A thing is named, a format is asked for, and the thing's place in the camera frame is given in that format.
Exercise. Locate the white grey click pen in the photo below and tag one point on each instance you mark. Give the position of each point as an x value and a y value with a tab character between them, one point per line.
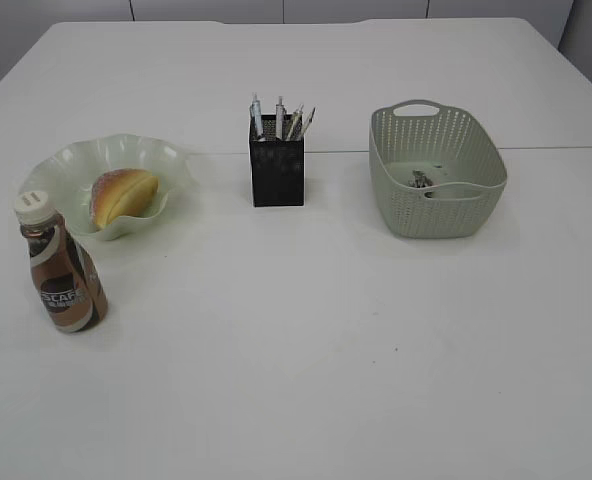
279	118

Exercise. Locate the pale green wavy plate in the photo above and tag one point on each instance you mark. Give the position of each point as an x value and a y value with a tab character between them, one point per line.
69	174

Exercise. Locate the clear plastic ruler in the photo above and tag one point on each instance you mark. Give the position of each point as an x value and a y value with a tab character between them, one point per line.
306	124

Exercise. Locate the golden bread roll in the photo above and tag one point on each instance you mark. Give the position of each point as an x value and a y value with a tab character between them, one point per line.
122	192

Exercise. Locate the black mesh pen holder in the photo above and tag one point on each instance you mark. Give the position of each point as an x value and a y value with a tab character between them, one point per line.
277	168

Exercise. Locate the blue grey click pen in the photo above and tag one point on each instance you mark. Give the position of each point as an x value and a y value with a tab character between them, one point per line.
256	118

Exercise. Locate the brown Nescafe coffee bottle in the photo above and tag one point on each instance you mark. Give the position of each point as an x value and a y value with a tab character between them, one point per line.
62	271

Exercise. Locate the cream yellow click pen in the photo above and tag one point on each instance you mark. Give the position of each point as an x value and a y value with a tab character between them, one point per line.
295	119

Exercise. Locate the smaller paper ball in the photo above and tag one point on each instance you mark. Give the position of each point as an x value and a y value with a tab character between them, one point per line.
420	180

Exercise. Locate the grey-green plastic basket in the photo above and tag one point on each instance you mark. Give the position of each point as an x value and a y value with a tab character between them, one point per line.
453	149

